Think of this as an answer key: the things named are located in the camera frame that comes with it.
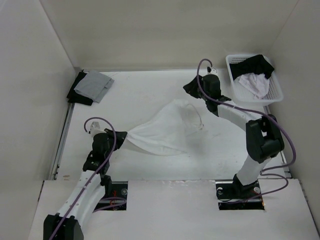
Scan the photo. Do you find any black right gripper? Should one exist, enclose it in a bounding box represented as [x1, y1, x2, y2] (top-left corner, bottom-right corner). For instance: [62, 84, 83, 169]
[183, 75, 210, 102]

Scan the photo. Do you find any white tank top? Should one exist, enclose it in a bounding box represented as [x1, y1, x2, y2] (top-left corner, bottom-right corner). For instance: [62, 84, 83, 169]
[126, 99, 204, 156]

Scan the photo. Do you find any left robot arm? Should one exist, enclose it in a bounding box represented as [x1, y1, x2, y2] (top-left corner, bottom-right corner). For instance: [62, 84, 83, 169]
[43, 127, 128, 240]

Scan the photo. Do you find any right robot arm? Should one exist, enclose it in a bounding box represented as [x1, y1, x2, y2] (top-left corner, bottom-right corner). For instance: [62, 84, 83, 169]
[183, 74, 284, 201]

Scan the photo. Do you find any folded grey tank top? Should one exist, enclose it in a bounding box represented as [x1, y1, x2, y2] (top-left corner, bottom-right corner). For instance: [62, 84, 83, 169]
[74, 70, 115, 103]

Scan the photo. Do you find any folded black tank top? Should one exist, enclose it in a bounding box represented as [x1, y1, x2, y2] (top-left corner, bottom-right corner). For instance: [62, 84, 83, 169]
[66, 71, 93, 106]

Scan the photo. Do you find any pale pink garment in basket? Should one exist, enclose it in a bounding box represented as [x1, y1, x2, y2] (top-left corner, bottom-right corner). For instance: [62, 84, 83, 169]
[236, 73, 270, 99]

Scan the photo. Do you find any black garment in basket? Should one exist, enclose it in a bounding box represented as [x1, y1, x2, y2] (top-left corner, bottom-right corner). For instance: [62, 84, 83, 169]
[229, 54, 275, 80]

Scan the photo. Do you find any white plastic laundry basket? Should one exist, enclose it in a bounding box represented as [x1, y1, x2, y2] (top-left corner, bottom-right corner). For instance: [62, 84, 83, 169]
[225, 54, 284, 108]

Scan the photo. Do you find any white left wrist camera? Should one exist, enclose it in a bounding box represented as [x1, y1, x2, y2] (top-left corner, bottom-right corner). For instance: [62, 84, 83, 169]
[89, 121, 104, 138]

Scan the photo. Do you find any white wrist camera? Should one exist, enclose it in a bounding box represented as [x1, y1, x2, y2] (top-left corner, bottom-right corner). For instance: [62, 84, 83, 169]
[206, 66, 218, 76]
[89, 121, 104, 138]

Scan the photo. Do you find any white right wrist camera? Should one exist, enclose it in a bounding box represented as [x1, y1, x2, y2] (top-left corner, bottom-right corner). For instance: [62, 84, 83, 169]
[206, 66, 218, 76]

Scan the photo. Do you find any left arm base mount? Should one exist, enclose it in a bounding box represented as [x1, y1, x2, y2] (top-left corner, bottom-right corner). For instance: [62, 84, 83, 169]
[99, 181, 129, 211]

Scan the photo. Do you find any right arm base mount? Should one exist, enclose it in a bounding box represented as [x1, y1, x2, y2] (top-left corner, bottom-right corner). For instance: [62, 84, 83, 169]
[215, 181, 265, 211]

